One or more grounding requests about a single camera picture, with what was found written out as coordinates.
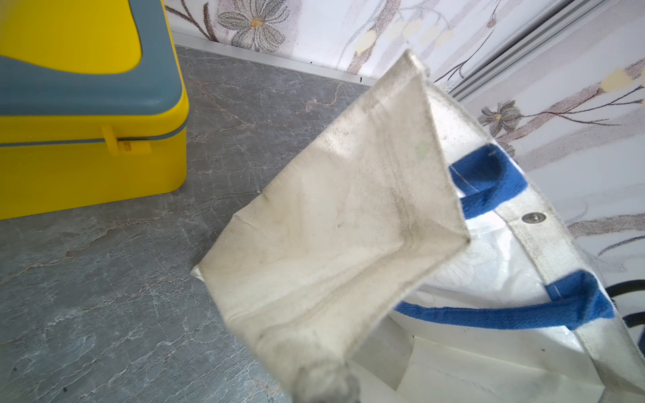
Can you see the white canvas tote bag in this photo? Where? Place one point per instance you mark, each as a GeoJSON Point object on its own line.
{"type": "Point", "coordinates": [404, 256]}

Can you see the yellow plastic box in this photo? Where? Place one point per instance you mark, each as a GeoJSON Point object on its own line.
{"type": "Point", "coordinates": [93, 105]}

